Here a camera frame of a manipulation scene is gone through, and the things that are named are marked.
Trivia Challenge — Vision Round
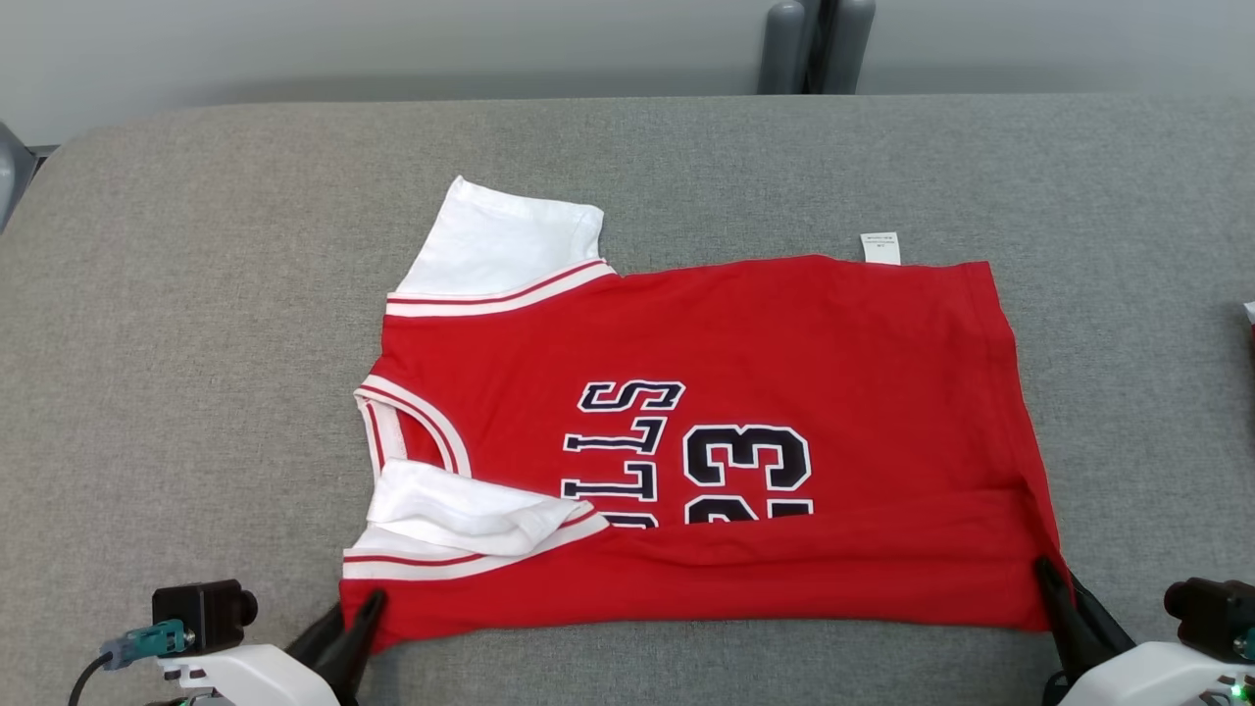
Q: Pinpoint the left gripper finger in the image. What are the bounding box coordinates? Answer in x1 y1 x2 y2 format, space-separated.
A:
331 588 388 705
284 601 349 678

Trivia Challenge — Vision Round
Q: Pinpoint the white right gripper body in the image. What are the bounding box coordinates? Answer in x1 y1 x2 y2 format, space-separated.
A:
1054 642 1255 706

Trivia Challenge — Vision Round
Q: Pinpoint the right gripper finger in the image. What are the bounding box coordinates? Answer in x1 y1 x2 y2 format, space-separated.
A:
1069 574 1138 678
1036 557 1084 680

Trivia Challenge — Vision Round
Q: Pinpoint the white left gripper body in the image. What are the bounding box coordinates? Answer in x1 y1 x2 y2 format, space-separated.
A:
157 642 339 706

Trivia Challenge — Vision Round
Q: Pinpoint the red jersey with white sleeves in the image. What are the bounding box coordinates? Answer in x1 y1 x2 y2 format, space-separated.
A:
339 176 1072 656

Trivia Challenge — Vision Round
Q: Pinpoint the grey slanted partition leg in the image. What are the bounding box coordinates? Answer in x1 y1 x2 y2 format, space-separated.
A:
0 120 38 234

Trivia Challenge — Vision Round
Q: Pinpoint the teal cable connector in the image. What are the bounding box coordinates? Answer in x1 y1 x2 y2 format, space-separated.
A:
101 620 187 672

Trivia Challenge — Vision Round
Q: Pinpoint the grey double partition post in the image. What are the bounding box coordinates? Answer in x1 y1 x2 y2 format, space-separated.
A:
757 0 877 96

